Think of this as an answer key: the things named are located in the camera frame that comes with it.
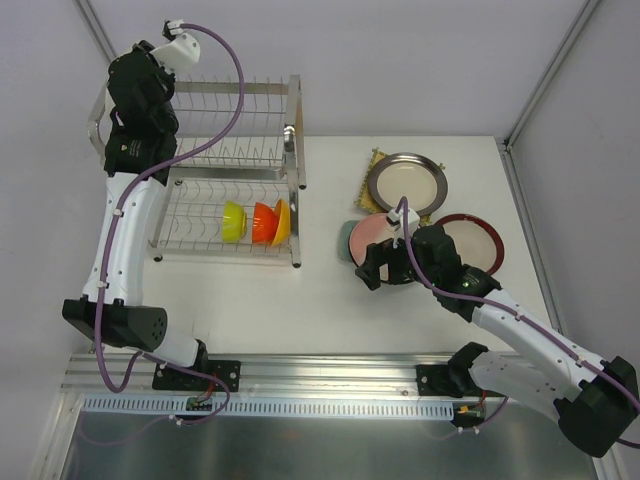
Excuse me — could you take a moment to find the teal square plate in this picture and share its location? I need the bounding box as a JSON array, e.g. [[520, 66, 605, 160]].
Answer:
[[337, 220, 359, 263]]

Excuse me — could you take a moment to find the cream plate with metallic rim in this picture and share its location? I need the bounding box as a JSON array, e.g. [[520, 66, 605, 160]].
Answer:
[[366, 151, 450, 218]]

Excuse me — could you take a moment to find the red orange bowl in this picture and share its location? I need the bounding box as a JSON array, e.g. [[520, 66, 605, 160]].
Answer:
[[252, 202, 279, 244]]

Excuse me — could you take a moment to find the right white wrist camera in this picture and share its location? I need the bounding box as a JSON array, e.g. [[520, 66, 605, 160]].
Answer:
[[386, 208, 420, 245]]

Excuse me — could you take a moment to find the white slotted cable duct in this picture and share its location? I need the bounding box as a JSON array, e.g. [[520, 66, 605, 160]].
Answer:
[[82, 394, 454, 421]]

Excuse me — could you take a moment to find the pink and cream floral plate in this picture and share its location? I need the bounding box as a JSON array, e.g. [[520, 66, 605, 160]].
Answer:
[[349, 213, 396, 285]]

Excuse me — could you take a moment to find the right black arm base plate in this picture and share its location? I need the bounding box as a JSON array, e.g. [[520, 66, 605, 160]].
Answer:
[[415, 364, 452, 397]]

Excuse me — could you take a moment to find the steel two-tier dish rack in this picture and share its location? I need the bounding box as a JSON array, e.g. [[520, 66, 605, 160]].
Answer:
[[87, 75, 307, 268]]

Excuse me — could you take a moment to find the yellow woven bamboo mat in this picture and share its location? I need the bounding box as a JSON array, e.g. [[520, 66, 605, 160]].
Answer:
[[352, 146, 446, 224]]

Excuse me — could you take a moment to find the cream plate with red rim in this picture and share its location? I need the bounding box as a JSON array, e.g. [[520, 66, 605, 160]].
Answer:
[[436, 213, 505, 275]]

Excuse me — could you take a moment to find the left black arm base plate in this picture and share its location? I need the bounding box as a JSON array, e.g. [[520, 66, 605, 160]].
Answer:
[[152, 359, 241, 393]]

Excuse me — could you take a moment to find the aluminium mounting rail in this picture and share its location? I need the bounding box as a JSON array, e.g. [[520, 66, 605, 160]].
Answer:
[[59, 352, 551, 406]]

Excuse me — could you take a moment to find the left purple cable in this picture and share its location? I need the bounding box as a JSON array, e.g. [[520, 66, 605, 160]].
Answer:
[[91, 21, 246, 427]]

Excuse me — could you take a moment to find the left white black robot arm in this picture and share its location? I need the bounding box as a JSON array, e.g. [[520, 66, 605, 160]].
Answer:
[[62, 33, 210, 390]]

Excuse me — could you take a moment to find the yellow orange bowl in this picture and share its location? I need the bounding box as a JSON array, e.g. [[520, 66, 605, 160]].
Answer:
[[271, 199, 291, 247]]

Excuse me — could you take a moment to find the lime green bowl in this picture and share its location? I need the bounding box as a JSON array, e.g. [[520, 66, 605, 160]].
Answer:
[[222, 201, 247, 243]]

